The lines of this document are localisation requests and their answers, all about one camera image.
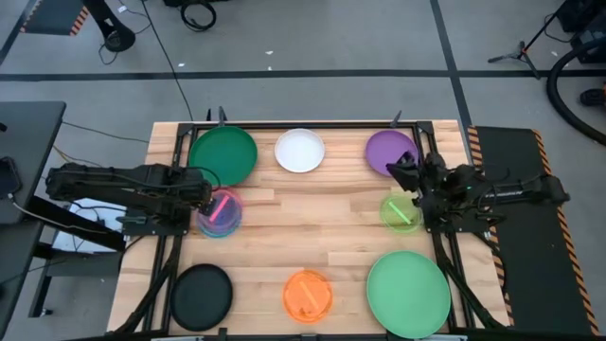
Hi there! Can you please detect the black desk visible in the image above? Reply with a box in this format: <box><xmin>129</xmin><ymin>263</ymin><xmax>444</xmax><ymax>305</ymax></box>
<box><xmin>0</xmin><ymin>100</ymin><xmax>67</xmax><ymax>226</ymax></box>

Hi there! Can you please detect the small hazard-striped black mat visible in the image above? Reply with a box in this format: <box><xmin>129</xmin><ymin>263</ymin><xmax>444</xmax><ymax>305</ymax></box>
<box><xmin>18</xmin><ymin>0</ymin><xmax>91</xmax><ymax>38</ymax></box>

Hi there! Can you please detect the large hazard-striped black mat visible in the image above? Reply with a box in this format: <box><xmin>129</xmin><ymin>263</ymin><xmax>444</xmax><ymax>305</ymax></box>
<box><xmin>466</xmin><ymin>125</ymin><xmax>603</xmax><ymax>338</ymax></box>

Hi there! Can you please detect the lime translucent plate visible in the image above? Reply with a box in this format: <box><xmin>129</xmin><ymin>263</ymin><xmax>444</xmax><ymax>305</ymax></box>
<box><xmin>379</xmin><ymin>193</ymin><xmax>424</xmax><ymax>235</ymax></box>

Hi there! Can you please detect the purple plastic plate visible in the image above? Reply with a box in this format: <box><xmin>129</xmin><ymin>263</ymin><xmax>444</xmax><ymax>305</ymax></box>
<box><xmin>365</xmin><ymin>130</ymin><xmax>420</xmax><ymax>178</ymax></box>

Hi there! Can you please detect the large dark green plate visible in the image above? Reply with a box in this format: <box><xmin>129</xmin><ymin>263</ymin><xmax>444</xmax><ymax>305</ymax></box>
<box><xmin>187</xmin><ymin>125</ymin><xmax>259</xmax><ymax>187</ymax></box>

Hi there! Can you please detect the large light green plate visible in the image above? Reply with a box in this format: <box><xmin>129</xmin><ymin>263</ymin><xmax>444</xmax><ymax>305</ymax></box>
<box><xmin>365</xmin><ymin>250</ymin><xmax>453</xmax><ymax>340</ymax></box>

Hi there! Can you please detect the black side table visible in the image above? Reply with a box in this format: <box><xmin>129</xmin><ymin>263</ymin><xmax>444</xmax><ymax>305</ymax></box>
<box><xmin>0</xmin><ymin>220</ymin><xmax>46</xmax><ymax>335</ymax></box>

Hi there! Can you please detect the black equipment box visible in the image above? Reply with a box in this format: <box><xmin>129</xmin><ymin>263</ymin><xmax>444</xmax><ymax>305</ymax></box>
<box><xmin>556</xmin><ymin>0</ymin><xmax>606</xmax><ymax>65</ymax></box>

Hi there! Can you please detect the white plastic plate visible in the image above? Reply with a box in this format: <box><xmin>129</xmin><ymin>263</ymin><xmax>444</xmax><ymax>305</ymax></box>
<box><xmin>274</xmin><ymin>128</ymin><xmax>327</xmax><ymax>174</ymax></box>

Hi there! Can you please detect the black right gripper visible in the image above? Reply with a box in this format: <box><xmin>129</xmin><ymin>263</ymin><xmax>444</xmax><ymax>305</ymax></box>
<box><xmin>385</xmin><ymin>150</ymin><xmax>439</xmax><ymax>195</ymax></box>

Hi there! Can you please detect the yellow cable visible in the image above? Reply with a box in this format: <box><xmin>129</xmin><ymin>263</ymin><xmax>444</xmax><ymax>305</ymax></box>
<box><xmin>51</xmin><ymin>144</ymin><xmax>103</xmax><ymax>168</ymax></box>

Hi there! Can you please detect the black stand base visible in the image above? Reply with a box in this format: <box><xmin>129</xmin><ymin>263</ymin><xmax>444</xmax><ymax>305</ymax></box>
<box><xmin>82</xmin><ymin>0</ymin><xmax>137</xmax><ymax>53</ymax></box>

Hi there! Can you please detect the black aluminium table frame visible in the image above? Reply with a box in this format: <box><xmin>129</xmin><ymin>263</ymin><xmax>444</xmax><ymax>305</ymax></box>
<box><xmin>111</xmin><ymin>120</ymin><xmax>508</xmax><ymax>341</ymax></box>

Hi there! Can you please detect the thin black cable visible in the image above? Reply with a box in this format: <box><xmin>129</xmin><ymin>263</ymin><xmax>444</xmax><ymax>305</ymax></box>
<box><xmin>61</xmin><ymin>120</ymin><xmax>151</xmax><ymax>144</ymax></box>

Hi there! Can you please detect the long black floor cable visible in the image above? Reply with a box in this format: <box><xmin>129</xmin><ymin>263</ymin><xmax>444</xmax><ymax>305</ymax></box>
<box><xmin>139</xmin><ymin>0</ymin><xmax>195</xmax><ymax>122</ymax></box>

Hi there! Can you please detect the black tripod stand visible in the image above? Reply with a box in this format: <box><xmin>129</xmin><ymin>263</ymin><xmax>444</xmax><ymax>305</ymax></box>
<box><xmin>487</xmin><ymin>0</ymin><xmax>577</xmax><ymax>81</ymax></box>

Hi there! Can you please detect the white cable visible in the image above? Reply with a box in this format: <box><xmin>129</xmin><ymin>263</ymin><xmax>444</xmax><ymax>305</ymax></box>
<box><xmin>9</xmin><ymin>193</ymin><xmax>117</xmax><ymax>236</ymax></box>

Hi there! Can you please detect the black phone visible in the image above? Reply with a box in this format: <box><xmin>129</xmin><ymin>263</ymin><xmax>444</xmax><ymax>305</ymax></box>
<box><xmin>0</xmin><ymin>155</ymin><xmax>24</xmax><ymax>200</ymax></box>

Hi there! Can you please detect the person's shoe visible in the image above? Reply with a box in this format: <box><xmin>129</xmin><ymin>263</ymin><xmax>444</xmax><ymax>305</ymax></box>
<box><xmin>579</xmin><ymin>87</ymin><xmax>606</xmax><ymax>108</ymax></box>

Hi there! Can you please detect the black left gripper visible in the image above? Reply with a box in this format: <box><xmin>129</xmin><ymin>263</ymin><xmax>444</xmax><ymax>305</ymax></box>
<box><xmin>182</xmin><ymin>168</ymin><xmax>216</xmax><ymax>218</ymax></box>

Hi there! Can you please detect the white board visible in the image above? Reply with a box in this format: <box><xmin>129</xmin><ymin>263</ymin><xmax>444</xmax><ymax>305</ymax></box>
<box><xmin>50</xmin><ymin>198</ymin><xmax>129</xmax><ymax>255</ymax></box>

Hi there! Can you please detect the thick black hose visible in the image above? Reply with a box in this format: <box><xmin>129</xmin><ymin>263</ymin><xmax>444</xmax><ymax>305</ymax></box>
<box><xmin>545</xmin><ymin>37</ymin><xmax>606</xmax><ymax>147</ymax></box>

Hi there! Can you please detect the coiled black cable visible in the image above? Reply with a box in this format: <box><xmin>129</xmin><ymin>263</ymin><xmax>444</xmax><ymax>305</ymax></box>
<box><xmin>178</xmin><ymin>1</ymin><xmax>219</xmax><ymax>33</ymax></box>

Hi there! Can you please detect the black plastic plate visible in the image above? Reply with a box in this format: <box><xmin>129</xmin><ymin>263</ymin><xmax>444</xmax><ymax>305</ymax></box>
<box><xmin>169</xmin><ymin>263</ymin><xmax>234</xmax><ymax>332</ymax></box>

